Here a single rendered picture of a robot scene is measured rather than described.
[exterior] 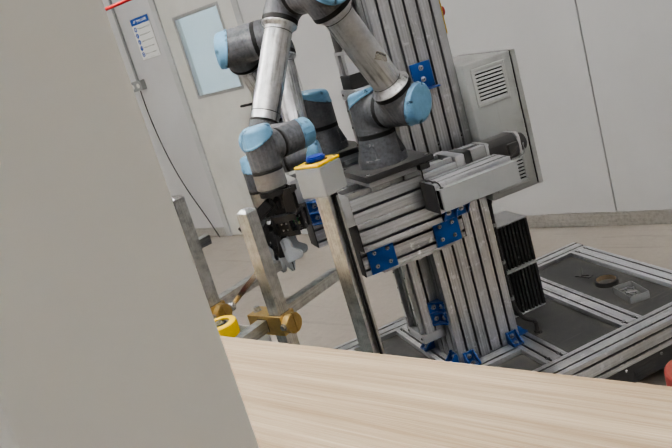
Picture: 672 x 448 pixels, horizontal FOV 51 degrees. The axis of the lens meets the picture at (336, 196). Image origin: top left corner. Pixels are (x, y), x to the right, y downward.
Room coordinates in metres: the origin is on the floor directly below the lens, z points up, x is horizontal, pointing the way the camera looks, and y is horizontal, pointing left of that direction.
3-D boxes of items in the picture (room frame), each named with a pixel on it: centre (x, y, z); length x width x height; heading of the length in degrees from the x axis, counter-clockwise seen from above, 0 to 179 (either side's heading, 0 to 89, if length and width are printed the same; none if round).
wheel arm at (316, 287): (1.66, 0.20, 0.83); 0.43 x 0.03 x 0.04; 137
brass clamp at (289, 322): (1.61, 0.23, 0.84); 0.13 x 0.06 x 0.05; 47
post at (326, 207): (1.42, 0.02, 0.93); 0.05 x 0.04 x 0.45; 47
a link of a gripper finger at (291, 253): (1.63, 0.14, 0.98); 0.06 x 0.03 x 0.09; 69
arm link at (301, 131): (1.73, 0.07, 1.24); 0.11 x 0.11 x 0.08; 41
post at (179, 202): (1.77, 0.39, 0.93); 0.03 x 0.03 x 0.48; 47
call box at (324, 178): (1.42, 0.02, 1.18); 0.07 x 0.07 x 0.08; 47
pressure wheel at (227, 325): (1.52, 0.34, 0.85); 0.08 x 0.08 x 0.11
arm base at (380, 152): (2.09, -0.17, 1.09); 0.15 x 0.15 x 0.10
